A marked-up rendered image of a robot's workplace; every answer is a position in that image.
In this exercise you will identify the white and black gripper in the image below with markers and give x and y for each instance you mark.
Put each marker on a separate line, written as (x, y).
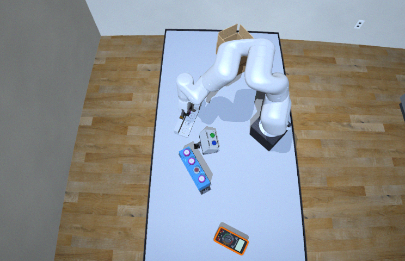
(184, 107)

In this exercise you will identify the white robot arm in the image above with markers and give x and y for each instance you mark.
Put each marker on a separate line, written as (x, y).
(258, 76)

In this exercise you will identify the light grey button panel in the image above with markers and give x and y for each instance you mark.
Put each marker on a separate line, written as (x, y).
(208, 142)

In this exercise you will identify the orange digital multimeter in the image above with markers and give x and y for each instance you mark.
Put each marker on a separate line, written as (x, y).
(231, 240)

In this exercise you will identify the brown cardboard box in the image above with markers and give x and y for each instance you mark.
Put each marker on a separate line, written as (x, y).
(230, 34)

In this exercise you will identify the blue tube rack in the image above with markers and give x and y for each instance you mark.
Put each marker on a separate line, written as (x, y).
(190, 169)

